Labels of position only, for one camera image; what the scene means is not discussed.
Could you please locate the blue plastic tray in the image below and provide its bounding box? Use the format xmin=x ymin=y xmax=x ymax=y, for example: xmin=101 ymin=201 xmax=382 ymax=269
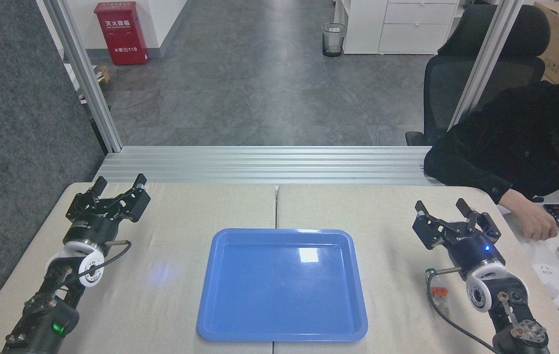
xmin=196 ymin=228 xmax=369 ymax=343

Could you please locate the person's right hand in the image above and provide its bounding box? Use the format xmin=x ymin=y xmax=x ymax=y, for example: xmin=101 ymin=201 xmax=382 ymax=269
xmin=515 ymin=203 xmax=559 ymax=242

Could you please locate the black office chair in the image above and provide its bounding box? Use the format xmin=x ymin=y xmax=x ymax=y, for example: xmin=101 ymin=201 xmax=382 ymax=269
xmin=405 ymin=4 xmax=552 ymax=147

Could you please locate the white drawer cabinet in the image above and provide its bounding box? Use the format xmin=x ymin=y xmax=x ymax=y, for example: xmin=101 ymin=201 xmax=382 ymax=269
xmin=334 ymin=0 xmax=463 ymax=55

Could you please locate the white orange switch part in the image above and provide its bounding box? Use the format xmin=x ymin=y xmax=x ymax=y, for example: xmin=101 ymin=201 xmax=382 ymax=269
xmin=426 ymin=269 xmax=451 ymax=309

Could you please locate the person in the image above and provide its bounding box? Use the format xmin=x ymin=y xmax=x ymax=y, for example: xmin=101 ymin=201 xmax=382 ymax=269
xmin=423 ymin=46 xmax=559 ymax=232

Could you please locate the silver aluminium rail platform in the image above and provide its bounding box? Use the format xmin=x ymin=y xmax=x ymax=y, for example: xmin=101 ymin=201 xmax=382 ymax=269
xmin=93 ymin=146 xmax=445 ymax=187

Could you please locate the red fire extinguisher box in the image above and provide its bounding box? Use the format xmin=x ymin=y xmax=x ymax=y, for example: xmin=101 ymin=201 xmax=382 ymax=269
xmin=94 ymin=1 xmax=150 ymax=66

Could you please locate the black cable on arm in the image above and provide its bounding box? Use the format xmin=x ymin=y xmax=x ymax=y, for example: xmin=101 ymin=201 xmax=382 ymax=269
xmin=425 ymin=267 xmax=501 ymax=354
xmin=56 ymin=239 xmax=132 ymax=288

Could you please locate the white power strip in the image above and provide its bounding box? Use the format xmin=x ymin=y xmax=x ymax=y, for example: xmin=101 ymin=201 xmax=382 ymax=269
xmin=532 ymin=263 xmax=559 ymax=310

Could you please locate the silver aluminium post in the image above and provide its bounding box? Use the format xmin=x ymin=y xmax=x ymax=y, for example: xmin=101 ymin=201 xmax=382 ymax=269
xmin=42 ymin=0 xmax=123 ymax=153
xmin=447 ymin=0 xmax=527 ymax=131

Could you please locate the dark grey partition panel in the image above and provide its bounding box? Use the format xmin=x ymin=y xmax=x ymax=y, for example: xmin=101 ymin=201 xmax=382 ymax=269
xmin=0 ymin=0 xmax=108 ymax=341

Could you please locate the grey mesh trash can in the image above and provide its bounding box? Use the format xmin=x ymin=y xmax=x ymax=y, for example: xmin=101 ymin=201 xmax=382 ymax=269
xmin=321 ymin=23 xmax=347 ymax=58

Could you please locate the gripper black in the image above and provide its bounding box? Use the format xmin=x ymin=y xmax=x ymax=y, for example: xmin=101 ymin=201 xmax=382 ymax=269
xmin=63 ymin=173 xmax=152 ymax=251
xmin=412 ymin=198 xmax=506 ymax=279

